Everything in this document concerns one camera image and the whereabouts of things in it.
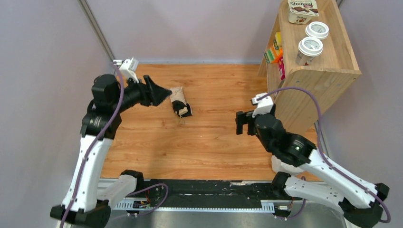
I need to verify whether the black and beige folding umbrella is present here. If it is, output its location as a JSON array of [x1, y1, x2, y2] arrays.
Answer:
[[170, 86, 193, 125]]

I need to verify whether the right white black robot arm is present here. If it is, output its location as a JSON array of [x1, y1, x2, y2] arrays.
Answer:
[[235, 111, 389, 228]]

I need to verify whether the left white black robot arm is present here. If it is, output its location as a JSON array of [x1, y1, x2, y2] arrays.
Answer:
[[49, 74, 172, 228]]

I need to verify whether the crumpled white plastic bag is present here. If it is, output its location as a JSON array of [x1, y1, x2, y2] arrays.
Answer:
[[271, 155, 304, 176]]

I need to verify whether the pink package on shelf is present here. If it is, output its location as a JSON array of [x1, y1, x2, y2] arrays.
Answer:
[[277, 57, 286, 80]]

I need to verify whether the green orange sponge pack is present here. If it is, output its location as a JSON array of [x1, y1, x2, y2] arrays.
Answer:
[[264, 44, 283, 63]]

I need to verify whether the wooden shelf unit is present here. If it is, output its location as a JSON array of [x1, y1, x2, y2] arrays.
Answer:
[[258, 0, 362, 134]]

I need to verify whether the yellow green item on shelf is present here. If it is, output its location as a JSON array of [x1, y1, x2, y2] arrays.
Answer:
[[273, 32, 282, 50]]

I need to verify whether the near white lidded cup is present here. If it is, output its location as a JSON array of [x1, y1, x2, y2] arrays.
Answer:
[[296, 37, 323, 66]]

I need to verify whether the white lidded cup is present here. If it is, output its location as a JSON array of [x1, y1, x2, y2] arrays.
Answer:
[[296, 37, 323, 66], [305, 21, 329, 40]]

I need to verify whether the far white lidded cup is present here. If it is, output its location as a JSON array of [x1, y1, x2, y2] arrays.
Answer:
[[305, 21, 329, 40]]

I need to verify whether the Chobani yogurt cup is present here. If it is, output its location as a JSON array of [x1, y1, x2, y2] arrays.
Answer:
[[288, 0, 319, 25]]

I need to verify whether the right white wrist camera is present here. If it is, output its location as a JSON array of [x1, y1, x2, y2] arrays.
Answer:
[[251, 93, 274, 117]]

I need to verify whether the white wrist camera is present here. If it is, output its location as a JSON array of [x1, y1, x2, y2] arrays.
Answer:
[[251, 93, 274, 117], [113, 57, 140, 84]]

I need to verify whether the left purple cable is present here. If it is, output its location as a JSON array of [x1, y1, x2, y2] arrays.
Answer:
[[59, 63, 169, 228]]

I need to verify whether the purple cable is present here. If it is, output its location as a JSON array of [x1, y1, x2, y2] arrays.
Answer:
[[256, 86, 392, 224], [59, 63, 169, 228]]

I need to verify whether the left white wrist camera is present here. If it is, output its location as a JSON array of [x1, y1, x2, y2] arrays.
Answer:
[[113, 57, 140, 84]]

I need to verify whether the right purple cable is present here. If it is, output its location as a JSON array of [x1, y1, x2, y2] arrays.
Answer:
[[256, 86, 392, 224]]

